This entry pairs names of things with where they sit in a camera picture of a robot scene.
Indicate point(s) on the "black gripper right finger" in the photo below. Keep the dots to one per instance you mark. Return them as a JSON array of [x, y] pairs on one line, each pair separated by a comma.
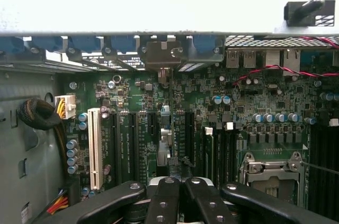
[[209, 205]]

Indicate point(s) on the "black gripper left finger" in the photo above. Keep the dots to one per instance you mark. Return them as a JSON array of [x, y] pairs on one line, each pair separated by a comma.
[[164, 202]]

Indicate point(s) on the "black RAM slot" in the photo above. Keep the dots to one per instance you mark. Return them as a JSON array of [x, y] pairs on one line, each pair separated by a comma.
[[237, 150], [229, 155], [219, 155]]

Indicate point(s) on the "long black expansion slot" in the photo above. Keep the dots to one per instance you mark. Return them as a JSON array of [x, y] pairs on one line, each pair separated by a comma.
[[114, 147], [189, 139], [133, 147]]

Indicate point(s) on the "metal CPU socket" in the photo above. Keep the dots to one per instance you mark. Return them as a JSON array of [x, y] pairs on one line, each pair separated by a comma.
[[265, 167]]

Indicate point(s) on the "short black expansion slot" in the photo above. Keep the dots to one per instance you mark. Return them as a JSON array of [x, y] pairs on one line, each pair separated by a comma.
[[152, 124]]

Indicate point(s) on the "white expansion slot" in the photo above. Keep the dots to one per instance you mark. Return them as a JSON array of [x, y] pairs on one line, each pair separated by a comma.
[[94, 150]]

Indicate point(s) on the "green motherboard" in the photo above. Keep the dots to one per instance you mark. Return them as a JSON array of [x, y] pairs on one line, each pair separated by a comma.
[[201, 94]]

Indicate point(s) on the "CPU socket locking lever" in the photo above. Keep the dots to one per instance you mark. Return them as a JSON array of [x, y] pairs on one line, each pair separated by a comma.
[[320, 168]]

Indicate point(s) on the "white power connector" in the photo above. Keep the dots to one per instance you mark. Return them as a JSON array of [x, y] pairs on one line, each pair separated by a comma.
[[67, 102]]

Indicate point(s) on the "black open PC case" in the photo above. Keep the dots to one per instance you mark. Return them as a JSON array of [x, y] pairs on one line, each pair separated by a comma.
[[26, 128]]

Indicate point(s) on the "blue card retainer clip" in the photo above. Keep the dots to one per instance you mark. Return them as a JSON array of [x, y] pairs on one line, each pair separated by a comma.
[[47, 44], [123, 44], [10, 45], [208, 46], [84, 44]]

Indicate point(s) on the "black case latch knob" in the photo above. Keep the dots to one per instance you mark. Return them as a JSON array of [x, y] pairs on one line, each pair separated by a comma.
[[304, 12]]

